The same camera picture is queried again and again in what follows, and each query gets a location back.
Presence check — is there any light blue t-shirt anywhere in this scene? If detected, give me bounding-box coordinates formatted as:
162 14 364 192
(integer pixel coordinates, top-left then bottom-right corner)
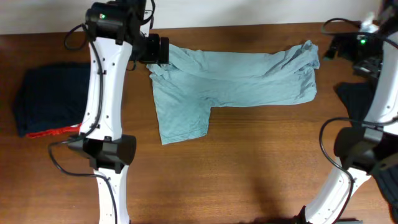
147 40 320 145

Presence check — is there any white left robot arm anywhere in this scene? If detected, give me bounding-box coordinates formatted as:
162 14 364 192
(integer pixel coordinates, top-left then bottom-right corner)
66 1 169 223

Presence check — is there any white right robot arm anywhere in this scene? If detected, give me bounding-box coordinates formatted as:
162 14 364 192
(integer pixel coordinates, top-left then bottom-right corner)
292 1 397 223

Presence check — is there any black garment at right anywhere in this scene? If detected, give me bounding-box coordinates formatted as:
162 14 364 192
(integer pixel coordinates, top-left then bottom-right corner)
333 82 375 128

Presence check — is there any folded red shirt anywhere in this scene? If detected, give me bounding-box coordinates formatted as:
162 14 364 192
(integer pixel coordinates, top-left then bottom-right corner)
26 124 81 139

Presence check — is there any folded navy blue shirt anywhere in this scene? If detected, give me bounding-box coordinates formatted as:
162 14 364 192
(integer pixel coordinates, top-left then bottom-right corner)
12 63 90 138

